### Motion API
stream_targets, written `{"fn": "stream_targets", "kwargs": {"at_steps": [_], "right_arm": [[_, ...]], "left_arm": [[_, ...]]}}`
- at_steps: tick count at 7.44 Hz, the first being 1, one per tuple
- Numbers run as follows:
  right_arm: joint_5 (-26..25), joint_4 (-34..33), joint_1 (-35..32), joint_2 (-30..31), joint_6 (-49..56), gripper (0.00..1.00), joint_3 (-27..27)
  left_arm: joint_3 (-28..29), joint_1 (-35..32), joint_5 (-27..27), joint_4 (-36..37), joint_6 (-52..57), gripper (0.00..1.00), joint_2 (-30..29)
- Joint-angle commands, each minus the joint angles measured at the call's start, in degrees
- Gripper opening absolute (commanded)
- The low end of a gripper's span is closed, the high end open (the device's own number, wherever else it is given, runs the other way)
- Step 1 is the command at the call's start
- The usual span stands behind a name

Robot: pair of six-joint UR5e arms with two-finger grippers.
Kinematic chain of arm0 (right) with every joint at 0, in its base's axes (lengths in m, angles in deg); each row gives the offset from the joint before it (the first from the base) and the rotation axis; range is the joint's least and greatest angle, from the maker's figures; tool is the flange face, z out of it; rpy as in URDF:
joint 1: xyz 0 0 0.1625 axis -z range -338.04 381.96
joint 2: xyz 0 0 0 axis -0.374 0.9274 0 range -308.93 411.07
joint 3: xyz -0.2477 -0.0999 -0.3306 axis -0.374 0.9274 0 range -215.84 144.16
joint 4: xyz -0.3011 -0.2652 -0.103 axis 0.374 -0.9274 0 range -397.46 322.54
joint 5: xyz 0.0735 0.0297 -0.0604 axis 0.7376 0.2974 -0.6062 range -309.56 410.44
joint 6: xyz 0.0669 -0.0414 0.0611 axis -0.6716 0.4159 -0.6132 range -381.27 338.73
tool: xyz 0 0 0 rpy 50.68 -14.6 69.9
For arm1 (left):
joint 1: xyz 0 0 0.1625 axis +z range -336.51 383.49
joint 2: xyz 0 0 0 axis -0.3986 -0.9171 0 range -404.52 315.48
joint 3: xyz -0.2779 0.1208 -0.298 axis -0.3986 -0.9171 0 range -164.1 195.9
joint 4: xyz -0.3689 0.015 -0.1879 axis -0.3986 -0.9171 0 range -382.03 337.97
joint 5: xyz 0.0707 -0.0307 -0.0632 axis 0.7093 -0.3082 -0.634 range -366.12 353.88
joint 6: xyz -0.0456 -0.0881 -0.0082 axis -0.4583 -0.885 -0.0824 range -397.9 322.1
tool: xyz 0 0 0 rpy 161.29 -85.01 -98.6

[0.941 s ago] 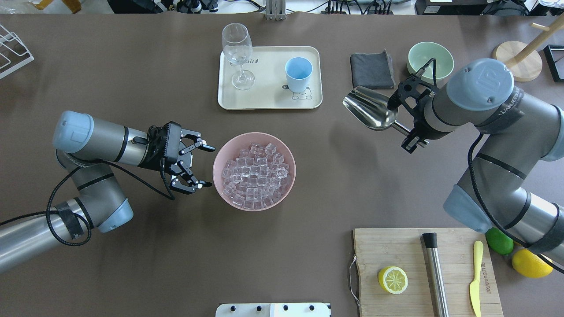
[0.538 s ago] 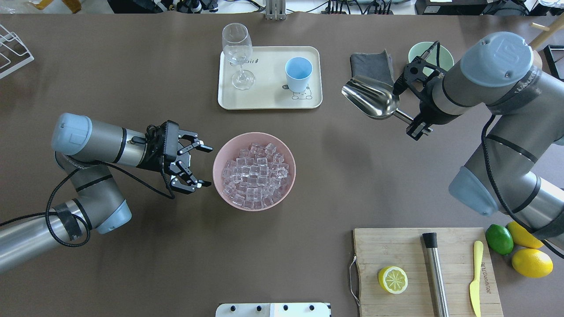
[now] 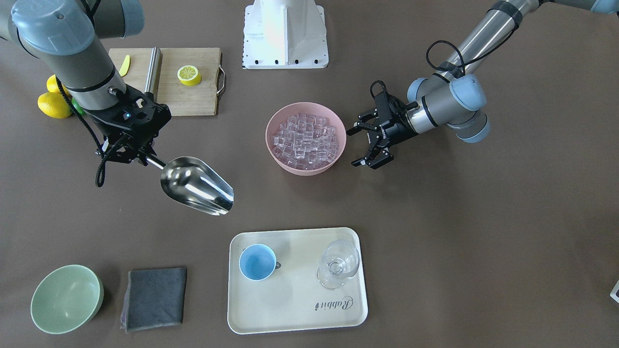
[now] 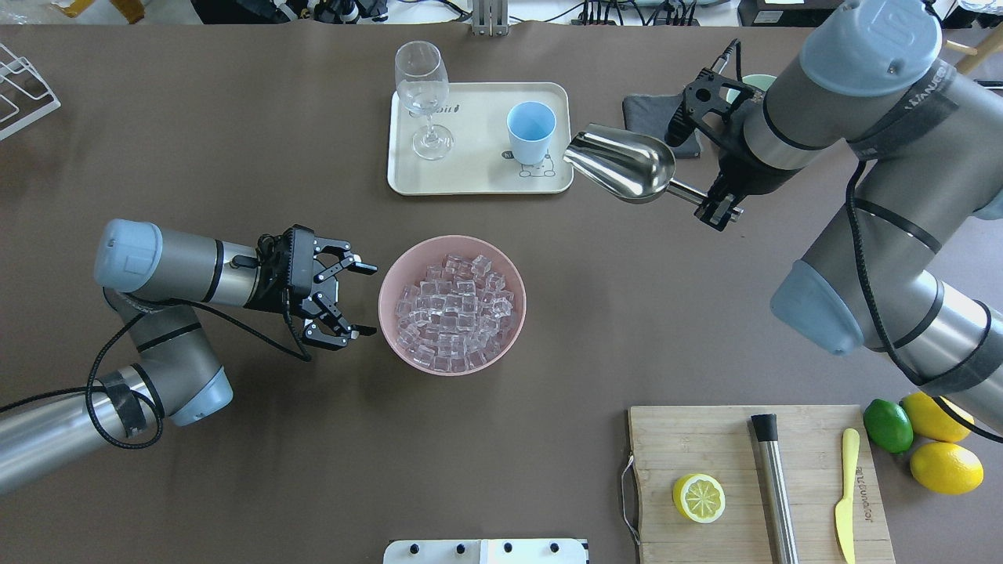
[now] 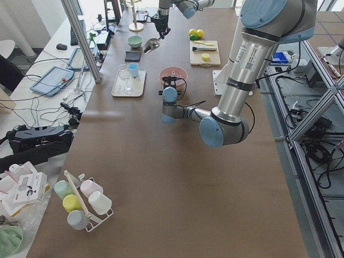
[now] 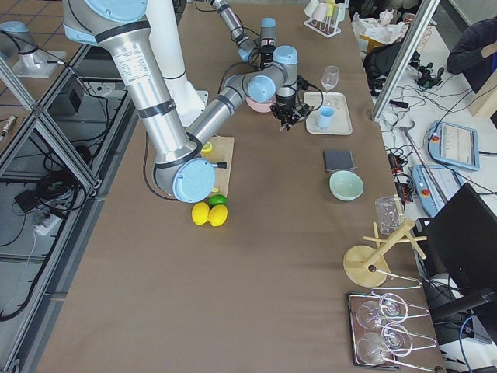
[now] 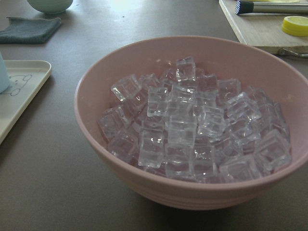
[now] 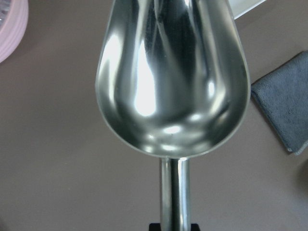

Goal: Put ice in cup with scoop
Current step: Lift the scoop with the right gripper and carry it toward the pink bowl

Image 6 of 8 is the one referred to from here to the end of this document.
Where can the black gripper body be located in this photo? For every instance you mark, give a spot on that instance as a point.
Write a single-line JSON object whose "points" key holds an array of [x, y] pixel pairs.
{"points": [[285, 103], [266, 54]]}

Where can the blue plastic cup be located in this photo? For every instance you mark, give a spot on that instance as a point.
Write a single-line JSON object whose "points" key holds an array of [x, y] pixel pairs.
{"points": [[325, 116]]}

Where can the pink plastic cup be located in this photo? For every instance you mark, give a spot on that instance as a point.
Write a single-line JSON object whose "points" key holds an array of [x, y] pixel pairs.
{"points": [[317, 11]]}

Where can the yellow plastic cup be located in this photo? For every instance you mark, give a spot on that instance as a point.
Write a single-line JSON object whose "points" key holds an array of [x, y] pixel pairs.
{"points": [[331, 6]]}

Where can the green plastic cup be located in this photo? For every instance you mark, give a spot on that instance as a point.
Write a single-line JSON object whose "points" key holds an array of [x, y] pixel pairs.
{"points": [[340, 12]]}

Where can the wooden cup stand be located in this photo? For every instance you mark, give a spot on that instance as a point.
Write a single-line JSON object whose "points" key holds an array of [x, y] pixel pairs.
{"points": [[365, 265]]}

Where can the pink bowl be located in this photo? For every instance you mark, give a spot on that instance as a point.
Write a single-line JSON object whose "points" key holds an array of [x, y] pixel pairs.
{"points": [[263, 107]]}

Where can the clear wine glass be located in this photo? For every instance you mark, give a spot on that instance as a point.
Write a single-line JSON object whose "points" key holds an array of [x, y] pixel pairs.
{"points": [[329, 81]]}

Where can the cream serving tray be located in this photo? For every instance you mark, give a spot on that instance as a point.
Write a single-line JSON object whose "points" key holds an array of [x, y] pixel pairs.
{"points": [[341, 123]]}

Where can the grey folded cloth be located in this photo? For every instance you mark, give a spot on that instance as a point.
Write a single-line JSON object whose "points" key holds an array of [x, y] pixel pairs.
{"points": [[338, 160]]}

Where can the bamboo cutting board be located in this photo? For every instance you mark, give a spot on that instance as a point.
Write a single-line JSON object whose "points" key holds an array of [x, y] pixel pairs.
{"points": [[221, 157]]}

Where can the half lemon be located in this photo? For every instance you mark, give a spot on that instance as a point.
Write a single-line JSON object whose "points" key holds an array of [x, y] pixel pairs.
{"points": [[207, 148]]}

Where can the metal muddler bar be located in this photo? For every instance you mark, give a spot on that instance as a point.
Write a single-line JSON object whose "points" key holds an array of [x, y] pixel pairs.
{"points": [[220, 165]]}

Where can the green bowl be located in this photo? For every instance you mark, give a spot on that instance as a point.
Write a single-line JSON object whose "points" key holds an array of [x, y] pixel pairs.
{"points": [[346, 185]]}

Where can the green lime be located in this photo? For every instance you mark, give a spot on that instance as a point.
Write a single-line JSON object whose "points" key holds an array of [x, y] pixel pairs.
{"points": [[217, 199]]}

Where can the yellow lemon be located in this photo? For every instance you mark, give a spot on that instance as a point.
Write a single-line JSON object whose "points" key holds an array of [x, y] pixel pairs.
{"points": [[200, 213], [218, 215]]}

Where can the blue teach pendant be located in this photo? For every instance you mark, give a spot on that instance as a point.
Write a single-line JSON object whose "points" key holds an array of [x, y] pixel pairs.
{"points": [[455, 145], [448, 181]]}

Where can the black glass rack tray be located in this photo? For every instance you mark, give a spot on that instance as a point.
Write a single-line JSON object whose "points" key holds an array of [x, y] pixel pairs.
{"points": [[379, 337]]}

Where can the white wire cup rack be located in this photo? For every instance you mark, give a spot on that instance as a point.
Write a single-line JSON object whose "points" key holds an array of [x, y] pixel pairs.
{"points": [[329, 27]]}

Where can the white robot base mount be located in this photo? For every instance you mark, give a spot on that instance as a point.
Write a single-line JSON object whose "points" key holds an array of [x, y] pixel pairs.
{"points": [[166, 46]]}

